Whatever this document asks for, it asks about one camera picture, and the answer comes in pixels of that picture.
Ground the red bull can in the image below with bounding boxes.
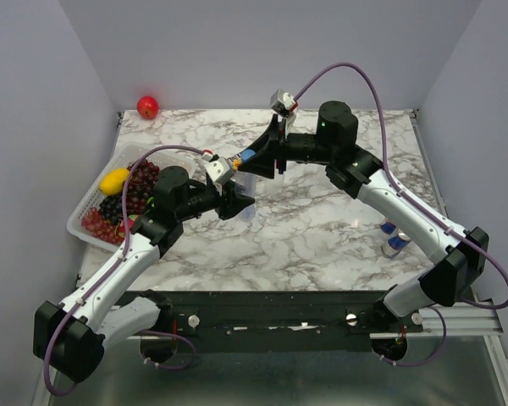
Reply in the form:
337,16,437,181
381,232,411,258
380,222,397,235

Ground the white plastic basket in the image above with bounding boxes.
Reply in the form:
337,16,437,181
67,142,196,252

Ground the dark red grape bunch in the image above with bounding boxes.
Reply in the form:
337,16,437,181
125,159,160,215

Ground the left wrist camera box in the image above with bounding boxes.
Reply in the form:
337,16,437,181
204,156,235,185

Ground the yellow mango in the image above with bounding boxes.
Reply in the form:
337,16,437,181
99,167,130,196

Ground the yellow m&m candy packet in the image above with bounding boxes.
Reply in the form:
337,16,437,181
229,153,242,170

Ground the pink dragon fruit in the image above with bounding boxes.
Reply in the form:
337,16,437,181
114,215,138,244

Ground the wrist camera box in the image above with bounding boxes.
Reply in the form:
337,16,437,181
269,89,298,118
204,156,235,185

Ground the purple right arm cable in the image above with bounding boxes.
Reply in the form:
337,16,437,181
294,63,508,367

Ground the dark blue grape bunch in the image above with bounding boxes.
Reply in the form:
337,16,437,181
98,195,123,226

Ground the red apple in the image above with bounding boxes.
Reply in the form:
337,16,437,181
136,96,159,120

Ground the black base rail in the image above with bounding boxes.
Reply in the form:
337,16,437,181
109,289,424,354

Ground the blue tinted plastic bottle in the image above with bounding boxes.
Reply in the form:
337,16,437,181
235,175,259,223

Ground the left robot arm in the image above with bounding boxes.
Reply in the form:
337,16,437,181
33,166,255,384

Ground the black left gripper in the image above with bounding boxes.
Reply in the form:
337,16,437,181
176,178,257,221

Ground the red bull can front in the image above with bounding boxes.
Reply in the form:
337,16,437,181
381,232,411,258

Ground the plain blue bottle cap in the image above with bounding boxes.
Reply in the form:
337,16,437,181
240,149,256,162

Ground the red bull can rear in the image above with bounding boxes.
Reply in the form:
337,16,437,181
380,222,397,235

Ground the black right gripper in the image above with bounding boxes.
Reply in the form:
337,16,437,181
237,114,335,180

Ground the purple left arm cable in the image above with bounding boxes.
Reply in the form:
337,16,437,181
43,145,215,397

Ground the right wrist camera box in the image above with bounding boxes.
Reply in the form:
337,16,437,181
269,89,298,118

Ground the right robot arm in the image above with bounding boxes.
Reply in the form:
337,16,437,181
238,101,489,332

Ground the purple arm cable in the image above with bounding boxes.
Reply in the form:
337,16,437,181
294,63,508,367
43,145,215,397

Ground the light red grape bunch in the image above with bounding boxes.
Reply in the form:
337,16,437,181
81,207,119,244

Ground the aluminium frame rail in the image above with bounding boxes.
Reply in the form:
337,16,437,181
369,110,502,337

